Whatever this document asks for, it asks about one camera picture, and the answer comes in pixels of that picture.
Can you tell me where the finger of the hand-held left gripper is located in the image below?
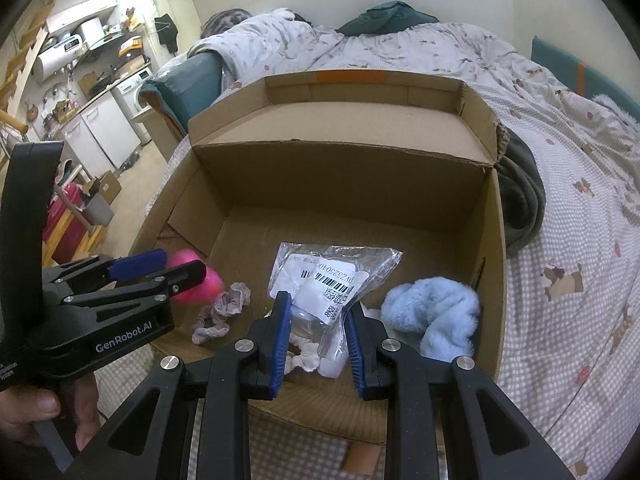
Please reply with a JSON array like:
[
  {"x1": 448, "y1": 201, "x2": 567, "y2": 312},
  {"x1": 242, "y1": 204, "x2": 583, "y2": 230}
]
[
  {"x1": 55, "y1": 249, "x2": 170, "y2": 291},
  {"x1": 62, "y1": 261, "x2": 207, "y2": 323}
]

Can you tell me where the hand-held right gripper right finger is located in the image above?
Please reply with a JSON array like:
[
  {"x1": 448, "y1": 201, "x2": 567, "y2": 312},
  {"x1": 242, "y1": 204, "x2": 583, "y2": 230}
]
[{"x1": 344, "y1": 304, "x2": 576, "y2": 480}]

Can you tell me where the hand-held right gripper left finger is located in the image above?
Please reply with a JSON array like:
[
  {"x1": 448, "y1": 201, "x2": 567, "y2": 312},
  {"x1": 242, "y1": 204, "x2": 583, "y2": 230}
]
[{"x1": 82, "y1": 291, "x2": 292, "y2": 480}]

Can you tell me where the white sock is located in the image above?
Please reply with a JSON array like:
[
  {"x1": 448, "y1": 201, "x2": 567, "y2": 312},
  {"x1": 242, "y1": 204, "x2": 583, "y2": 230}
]
[{"x1": 286, "y1": 335, "x2": 321, "y2": 373}]

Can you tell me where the pale blue sock ball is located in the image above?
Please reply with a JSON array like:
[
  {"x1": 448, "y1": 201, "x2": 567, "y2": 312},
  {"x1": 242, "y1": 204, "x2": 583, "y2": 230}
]
[{"x1": 317, "y1": 345, "x2": 348, "y2": 378}]

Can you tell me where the pink sock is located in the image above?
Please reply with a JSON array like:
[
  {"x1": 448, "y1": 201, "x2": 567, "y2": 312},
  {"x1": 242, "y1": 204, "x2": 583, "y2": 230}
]
[{"x1": 165, "y1": 247, "x2": 225, "y2": 307}]

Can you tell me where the beige lace sock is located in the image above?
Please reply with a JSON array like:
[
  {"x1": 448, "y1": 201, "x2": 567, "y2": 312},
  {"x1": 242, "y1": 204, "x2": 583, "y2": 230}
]
[{"x1": 191, "y1": 281, "x2": 252, "y2": 346}]

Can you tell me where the clear plastic bag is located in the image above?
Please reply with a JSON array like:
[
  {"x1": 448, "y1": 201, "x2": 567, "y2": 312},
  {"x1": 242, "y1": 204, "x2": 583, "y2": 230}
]
[{"x1": 268, "y1": 241, "x2": 404, "y2": 361}]

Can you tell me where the light blue fluffy sock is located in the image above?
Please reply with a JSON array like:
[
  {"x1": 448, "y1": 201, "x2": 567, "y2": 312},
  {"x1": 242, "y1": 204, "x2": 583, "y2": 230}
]
[{"x1": 380, "y1": 276, "x2": 482, "y2": 362}]

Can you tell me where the brown cardboard box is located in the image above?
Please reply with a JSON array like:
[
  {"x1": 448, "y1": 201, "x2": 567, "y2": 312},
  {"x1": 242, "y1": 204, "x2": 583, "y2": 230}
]
[{"x1": 125, "y1": 71, "x2": 508, "y2": 446}]

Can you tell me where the person's left hand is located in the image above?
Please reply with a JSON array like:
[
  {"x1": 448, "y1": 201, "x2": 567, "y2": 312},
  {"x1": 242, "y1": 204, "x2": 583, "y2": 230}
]
[{"x1": 0, "y1": 375, "x2": 101, "y2": 453}]

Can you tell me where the red case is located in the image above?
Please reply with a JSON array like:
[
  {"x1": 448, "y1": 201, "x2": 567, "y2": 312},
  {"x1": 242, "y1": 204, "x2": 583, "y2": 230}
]
[{"x1": 42, "y1": 182, "x2": 88, "y2": 263}]

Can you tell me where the grey bin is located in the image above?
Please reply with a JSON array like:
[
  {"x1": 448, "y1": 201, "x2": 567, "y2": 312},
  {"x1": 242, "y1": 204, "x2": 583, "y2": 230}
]
[{"x1": 80, "y1": 192, "x2": 116, "y2": 228}]

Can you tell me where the small cardboard box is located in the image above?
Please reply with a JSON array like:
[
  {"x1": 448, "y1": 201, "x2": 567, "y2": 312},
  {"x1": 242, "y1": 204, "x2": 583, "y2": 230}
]
[{"x1": 85, "y1": 170, "x2": 123, "y2": 206}]

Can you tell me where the brown rolled sock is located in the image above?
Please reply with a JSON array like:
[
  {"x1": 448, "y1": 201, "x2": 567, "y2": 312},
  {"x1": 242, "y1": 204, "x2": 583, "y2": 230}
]
[{"x1": 344, "y1": 441, "x2": 386, "y2": 475}]

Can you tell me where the beige bedside table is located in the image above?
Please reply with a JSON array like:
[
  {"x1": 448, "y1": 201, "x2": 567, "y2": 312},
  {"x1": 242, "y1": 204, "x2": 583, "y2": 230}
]
[{"x1": 131, "y1": 107, "x2": 188, "y2": 163}]

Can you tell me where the white base cabinet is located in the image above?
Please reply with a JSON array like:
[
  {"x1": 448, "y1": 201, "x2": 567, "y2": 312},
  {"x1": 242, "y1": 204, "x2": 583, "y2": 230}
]
[{"x1": 60, "y1": 92, "x2": 143, "y2": 178}]

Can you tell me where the white washing machine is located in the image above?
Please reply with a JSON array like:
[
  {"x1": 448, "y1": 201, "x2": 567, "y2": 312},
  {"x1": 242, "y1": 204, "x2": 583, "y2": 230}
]
[{"x1": 111, "y1": 67, "x2": 153, "y2": 116}]

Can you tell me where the teal cushion with orange trim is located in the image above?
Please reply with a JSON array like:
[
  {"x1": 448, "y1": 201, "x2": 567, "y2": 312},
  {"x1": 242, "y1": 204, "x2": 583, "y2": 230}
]
[{"x1": 139, "y1": 51, "x2": 223, "y2": 136}]

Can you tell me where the white water heater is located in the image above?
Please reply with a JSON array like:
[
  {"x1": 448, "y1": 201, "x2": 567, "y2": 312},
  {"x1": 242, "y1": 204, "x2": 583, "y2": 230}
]
[{"x1": 32, "y1": 32, "x2": 86, "y2": 83}]

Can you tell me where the dark grey cloth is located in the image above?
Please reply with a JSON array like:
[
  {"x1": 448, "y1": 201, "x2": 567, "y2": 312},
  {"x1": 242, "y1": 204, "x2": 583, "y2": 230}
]
[{"x1": 495, "y1": 127, "x2": 547, "y2": 260}]

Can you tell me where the black hanging garment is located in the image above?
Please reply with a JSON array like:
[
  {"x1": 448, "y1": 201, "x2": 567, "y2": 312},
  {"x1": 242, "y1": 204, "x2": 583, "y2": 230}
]
[{"x1": 154, "y1": 14, "x2": 180, "y2": 53}]

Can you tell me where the white range hood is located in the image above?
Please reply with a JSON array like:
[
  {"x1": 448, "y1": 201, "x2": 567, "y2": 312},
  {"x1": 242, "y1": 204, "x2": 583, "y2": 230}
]
[{"x1": 80, "y1": 16, "x2": 107, "y2": 50}]

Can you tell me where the dog print checkered quilt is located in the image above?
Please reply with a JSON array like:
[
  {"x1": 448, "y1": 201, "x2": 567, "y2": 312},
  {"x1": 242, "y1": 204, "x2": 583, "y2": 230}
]
[{"x1": 165, "y1": 7, "x2": 640, "y2": 480}]

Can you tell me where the grey patterned blanket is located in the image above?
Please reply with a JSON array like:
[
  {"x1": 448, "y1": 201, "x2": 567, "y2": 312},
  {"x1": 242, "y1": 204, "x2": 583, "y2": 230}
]
[{"x1": 200, "y1": 8, "x2": 256, "y2": 41}]

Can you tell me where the dark green cloth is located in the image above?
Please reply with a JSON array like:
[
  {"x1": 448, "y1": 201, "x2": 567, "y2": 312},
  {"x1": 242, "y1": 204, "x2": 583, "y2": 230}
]
[{"x1": 336, "y1": 1, "x2": 441, "y2": 37}]

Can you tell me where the teal cushion with orange stripe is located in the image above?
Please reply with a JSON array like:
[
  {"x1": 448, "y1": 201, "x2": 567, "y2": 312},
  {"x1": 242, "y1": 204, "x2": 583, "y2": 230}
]
[{"x1": 530, "y1": 35, "x2": 640, "y2": 126}]

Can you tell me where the white fluffy cloth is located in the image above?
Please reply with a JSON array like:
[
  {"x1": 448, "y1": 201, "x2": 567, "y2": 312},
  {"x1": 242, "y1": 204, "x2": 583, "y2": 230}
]
[{"x1": 592, "y1": 94, "x2": 640, "y2": 136}]

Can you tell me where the white wall cabinet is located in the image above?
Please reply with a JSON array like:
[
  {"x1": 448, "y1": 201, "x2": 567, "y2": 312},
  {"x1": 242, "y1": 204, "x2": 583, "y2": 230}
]
[{"x1": 46, "y1": 0, "x2": 118, "y2": 33}]

